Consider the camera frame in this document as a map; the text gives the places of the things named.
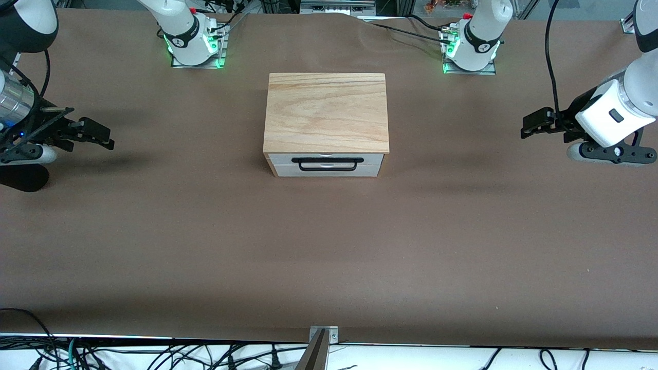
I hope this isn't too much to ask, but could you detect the black metal drawer handle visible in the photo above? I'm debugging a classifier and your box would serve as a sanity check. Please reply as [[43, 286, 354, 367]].
[[291, 157, 365, 172]]

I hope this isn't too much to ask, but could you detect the plain white drawer front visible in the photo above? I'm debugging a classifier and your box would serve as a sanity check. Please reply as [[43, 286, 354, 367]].
[[274, 164, 382, 178]]

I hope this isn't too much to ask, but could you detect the light wooden drawer cabinet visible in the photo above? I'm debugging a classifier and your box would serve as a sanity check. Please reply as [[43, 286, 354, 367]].
[[263, 72, 390, 178]]

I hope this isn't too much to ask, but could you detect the black rounded cylinder object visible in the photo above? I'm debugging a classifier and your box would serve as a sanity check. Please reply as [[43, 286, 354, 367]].
[[0, 163, 50, 193]]

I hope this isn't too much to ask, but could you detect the silver metal device box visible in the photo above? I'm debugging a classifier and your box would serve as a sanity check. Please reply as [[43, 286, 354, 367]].
[[300, 0, 377, 15]]

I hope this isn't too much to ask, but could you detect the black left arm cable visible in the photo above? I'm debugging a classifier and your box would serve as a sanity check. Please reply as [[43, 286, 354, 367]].
[[544, 0, 563, 116]]

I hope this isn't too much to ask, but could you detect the black base power cable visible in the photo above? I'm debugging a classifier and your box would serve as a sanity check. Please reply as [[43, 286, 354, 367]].
[[409, 14, 454, 32], [360, 18, 449, 43]]

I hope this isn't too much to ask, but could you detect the black base cable bundle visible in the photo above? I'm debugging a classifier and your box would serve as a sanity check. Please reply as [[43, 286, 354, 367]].
[[195, 0, 250, 36]]

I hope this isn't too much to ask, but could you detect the black looped floor cable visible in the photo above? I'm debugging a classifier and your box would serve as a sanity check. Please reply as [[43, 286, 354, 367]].
[[0, 308, 58, 370]]

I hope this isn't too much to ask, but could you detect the black floor cable tangle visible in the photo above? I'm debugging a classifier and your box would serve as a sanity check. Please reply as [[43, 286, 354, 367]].
[[77, 343, 309, 370]]

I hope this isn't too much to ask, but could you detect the small metal clamp bracket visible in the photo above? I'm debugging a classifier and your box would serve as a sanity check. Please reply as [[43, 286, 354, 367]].
[[310, 326, 339, 344]]

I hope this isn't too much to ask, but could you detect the dark camera mount bar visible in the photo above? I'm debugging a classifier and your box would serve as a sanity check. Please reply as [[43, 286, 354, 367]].
[[295, 329, 330, 370]]

